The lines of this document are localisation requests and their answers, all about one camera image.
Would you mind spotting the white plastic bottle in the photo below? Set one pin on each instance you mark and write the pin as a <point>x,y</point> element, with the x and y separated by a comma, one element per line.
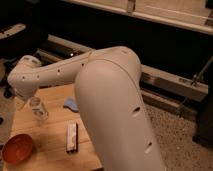
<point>72,138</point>

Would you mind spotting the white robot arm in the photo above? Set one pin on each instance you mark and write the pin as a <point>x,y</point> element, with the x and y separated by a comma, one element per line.
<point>108,96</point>

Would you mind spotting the blue sponge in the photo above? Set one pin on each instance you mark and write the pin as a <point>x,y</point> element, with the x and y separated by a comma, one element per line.
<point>71,104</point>

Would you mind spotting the clear glass jar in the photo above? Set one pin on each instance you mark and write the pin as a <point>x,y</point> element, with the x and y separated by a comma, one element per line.
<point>38,108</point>

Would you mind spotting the wooden board table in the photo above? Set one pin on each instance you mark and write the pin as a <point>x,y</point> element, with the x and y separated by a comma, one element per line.
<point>49,136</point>

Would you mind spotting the metal clamp rod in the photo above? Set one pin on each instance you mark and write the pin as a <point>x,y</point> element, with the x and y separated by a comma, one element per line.
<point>196,79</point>

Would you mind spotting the orange bowl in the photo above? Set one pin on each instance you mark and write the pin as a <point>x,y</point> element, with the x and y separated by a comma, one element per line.
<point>17,149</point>

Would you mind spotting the light wooden shelf edge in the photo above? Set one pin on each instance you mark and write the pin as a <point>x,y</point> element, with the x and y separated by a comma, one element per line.
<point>188,14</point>

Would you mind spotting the long metal rail beam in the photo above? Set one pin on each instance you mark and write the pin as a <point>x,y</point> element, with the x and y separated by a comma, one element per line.
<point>55,49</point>

